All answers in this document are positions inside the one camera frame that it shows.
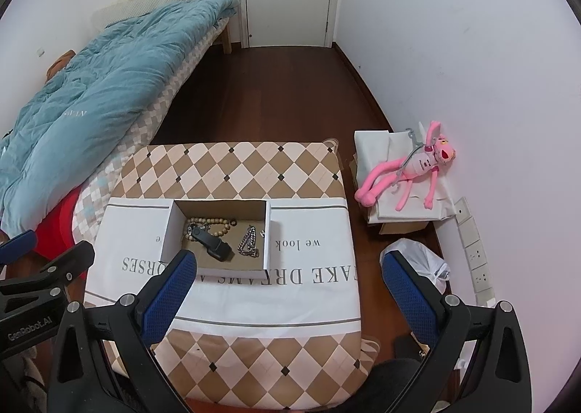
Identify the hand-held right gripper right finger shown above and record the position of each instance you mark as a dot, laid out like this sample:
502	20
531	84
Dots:
408	293

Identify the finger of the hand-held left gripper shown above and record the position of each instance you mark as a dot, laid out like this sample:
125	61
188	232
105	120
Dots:
18	245
59	270

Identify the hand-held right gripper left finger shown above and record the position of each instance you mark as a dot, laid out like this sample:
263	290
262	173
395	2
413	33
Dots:
165	299

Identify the black smart band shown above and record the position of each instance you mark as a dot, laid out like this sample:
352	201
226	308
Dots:
213	245

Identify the white plastic bag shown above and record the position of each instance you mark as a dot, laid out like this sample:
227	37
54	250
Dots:
426	263

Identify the red cloth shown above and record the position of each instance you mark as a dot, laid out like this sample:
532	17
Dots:
56	222

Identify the brown cardboard box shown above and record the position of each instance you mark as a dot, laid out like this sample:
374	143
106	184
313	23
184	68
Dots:
401	227

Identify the white power strip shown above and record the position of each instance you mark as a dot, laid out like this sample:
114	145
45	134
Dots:
476	258

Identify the white charger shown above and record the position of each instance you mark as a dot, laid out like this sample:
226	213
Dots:
485	297

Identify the diamond pattern printed cover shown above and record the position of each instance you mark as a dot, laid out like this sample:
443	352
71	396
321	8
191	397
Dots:
281	304

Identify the pink plush toy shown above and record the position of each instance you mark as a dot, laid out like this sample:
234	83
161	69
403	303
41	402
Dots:
420	163

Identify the grey clothes hanger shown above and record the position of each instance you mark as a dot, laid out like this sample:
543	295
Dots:
413	152

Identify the blue quilt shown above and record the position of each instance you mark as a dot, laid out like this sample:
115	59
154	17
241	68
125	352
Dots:
104	100

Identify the brown pillow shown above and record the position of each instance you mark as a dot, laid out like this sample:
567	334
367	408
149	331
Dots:
60	63

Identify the wooden bed leg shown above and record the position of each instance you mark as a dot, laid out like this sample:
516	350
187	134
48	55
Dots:
226	38

